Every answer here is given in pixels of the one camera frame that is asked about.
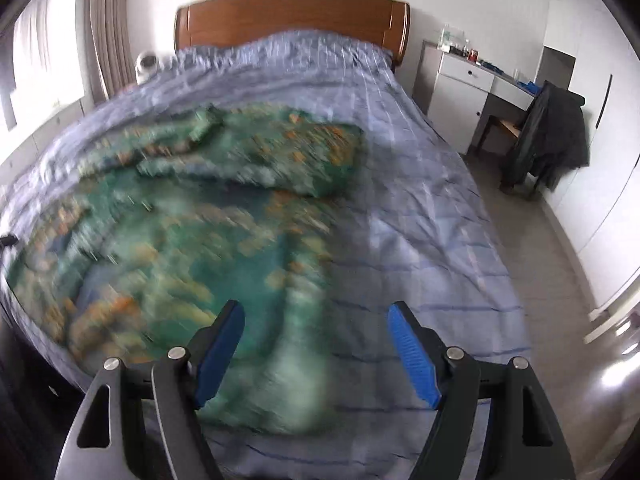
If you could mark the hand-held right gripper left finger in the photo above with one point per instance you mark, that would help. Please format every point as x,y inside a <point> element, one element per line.
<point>220,355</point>

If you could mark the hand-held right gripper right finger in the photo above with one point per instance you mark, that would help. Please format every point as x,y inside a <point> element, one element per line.
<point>412,355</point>

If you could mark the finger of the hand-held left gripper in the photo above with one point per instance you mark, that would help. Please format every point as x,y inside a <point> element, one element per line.
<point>7,241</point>

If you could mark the green patterned brocade jacket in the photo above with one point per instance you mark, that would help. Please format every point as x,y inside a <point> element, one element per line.
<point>200,260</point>

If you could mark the white window bench cabinet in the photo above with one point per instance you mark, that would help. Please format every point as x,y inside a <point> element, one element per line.
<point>40,135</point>

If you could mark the bed with blue checked sheet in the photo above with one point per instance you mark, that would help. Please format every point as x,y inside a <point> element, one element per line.
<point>425,210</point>

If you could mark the white sheer curtain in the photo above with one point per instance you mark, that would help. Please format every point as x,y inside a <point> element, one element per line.
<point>45,45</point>

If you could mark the small white fan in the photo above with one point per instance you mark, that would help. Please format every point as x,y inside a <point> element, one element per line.
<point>147,62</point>

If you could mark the brown curtain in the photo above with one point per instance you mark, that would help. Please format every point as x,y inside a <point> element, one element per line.
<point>107,30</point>

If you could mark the wooden chair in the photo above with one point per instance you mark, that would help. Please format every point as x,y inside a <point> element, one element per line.
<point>502,127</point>

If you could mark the white desk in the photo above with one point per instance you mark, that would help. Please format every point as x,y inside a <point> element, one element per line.
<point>455,105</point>

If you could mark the black jacket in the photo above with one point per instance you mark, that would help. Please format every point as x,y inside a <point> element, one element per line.
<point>550,130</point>

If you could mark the white wardrobe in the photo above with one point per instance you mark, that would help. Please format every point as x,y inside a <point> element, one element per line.
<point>615,185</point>

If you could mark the blue desk item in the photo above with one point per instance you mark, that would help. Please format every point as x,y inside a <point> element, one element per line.
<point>530,86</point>

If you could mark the clear bottle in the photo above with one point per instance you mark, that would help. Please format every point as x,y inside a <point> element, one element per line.
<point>450,40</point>

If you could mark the wooden bed headboard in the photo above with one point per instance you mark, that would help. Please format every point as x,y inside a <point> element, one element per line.
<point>290,17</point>

